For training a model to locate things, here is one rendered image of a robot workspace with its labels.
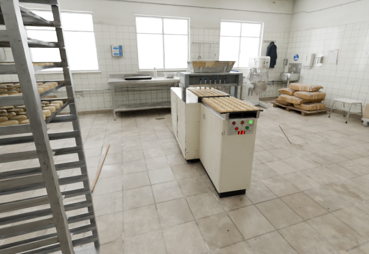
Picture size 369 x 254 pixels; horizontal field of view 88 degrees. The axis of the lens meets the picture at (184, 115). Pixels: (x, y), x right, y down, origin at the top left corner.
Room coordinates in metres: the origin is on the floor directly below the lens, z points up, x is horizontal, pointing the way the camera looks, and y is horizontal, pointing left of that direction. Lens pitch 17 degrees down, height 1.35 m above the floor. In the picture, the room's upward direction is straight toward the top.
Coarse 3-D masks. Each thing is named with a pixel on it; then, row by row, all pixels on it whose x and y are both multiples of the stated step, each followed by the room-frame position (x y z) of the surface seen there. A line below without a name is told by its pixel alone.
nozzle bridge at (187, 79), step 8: (184, 72) 2.47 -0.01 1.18; (232, 72) 2.44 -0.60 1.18; (184, 80) 2.21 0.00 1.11; (192, 80) 2.31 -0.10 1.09; (208, 80) 2.35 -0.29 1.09; (232, 80) 2.42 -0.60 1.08; (240, 80) 2.34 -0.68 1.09; (184, 88) 2.31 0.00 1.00; (232, 88) 2.51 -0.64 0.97; (184, 96) 2.31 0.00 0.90; (232, 96) 2.50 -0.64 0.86
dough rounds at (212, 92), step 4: (212, 88) 2.84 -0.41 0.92; (192, 92) 2.58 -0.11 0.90; (196, 92) 2.47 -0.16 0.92; (200, 92) 2.46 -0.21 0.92; (204, 92) 2.50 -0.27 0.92; (208, 92) 2.46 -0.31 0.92; (212, 92) 2.46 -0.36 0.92; (216, 92) 2.47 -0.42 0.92; (220, 92) 2.45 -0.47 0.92; (200, 96) 2.25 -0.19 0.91
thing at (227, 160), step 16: (208, 112) 1.94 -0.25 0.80; (208, 128) 1.93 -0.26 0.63; (224, 128) 1.57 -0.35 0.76; (208, 144) 1.91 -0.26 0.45; (224, 144) 1.57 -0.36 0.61; (240, 144) 1.60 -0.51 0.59; (208, 160) 1.89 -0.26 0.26; (224, 160) 1.58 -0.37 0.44; (240, 160) 1.61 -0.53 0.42; (208, 176) 1.96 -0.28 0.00; (224, 176) 1.58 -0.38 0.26; (240, 176) 1.61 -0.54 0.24; (224, 192) 1.61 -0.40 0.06; (240, 192) 1.65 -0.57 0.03
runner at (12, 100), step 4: (0, 96) 0.54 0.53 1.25; (4, 96) 0.55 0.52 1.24; (8, 96) 0.55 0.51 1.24; (12, 96) 0.55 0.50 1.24; (16, 96) 0.56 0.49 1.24; (20, 96) 0.56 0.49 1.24; (0, 100) 0.54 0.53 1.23; (4, 100) 0.55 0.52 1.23; (8, 100) 0.55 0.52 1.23; (12, 100) 0.55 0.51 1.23; (16, 100) 0.55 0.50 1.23; (20, 100) 0.56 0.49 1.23; (40, 100) 0.57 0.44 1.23; (0, 104) 0.54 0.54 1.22; (4, 104) 0.54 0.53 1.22; (8, 104) 0.55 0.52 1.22; (12, 104) 0.55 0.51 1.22; (16, 104) 0.55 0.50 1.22; (20, 104) 0.56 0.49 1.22; (24, 104) 0.56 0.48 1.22
